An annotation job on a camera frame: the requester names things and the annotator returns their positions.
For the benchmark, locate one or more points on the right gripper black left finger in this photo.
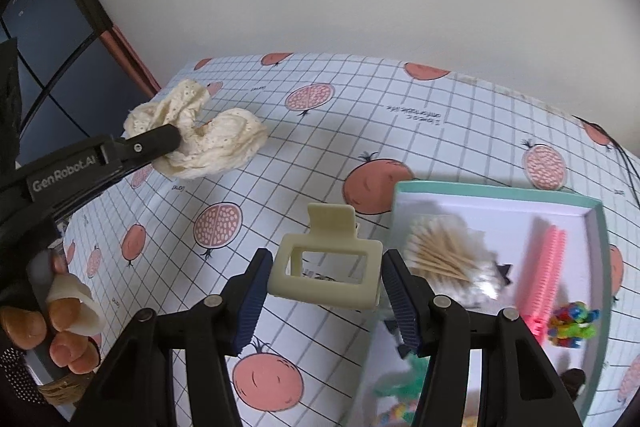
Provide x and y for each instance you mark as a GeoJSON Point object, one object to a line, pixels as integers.
{"type": "Point", "coordinates": [134, 385]}

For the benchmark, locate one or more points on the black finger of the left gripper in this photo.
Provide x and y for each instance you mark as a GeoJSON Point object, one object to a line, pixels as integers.
{"type": "Point", "coordinates": [141, 150]}

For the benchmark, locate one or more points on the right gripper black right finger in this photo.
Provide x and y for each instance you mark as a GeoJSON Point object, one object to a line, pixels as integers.
{"type": "Point", "coordinates": [519, 384]}

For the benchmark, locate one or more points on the black toy car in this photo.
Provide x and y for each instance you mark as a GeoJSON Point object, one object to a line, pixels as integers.
{"type": "Point", "coordinates": [574, 381]}

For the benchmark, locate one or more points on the cream lace scrunchie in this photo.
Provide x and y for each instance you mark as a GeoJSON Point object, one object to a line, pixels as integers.
{"type": "Point", "coordinates": [226, 142]}

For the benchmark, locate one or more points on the pink long hair clip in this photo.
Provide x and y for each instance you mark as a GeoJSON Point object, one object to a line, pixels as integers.
{"type": "Point", "coordinates": [540, 276]}

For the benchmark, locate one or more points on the black plastic horse toy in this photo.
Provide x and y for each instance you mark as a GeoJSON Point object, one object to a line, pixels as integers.
{"type": "Point", "coordinates": [409, 296]}

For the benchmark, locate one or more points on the cotton swabs bag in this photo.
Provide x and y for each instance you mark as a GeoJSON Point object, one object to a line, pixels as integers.
{"type": "Point", "coordinates": [445, 245]}

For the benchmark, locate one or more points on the cream hair claw clip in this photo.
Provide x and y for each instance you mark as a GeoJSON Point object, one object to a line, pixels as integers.
{"type": "Point", "coordinates": [329, 265]}

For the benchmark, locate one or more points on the yellow rice cracker snack packet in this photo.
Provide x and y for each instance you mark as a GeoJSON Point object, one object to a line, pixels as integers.
{"type": "Point", "coordinates": [470, 421]}

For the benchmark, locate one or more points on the left hand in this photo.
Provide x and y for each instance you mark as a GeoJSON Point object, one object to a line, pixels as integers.
{"type": "Point", "coordinates": [24, 328]}

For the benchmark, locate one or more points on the dark blue cabinet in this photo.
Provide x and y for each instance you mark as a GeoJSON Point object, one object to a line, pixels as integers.
{"type": "Point", "coordinates": [72, 86]}

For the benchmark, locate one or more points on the green shallow box tray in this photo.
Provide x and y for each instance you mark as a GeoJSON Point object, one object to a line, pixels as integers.
{"type": "Point", "coordinates": [495, 304]}

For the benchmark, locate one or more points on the grid fruit print tablecloth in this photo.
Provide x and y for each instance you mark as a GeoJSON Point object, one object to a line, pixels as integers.
{"type": "Point", "coordinates": [346, 129]}

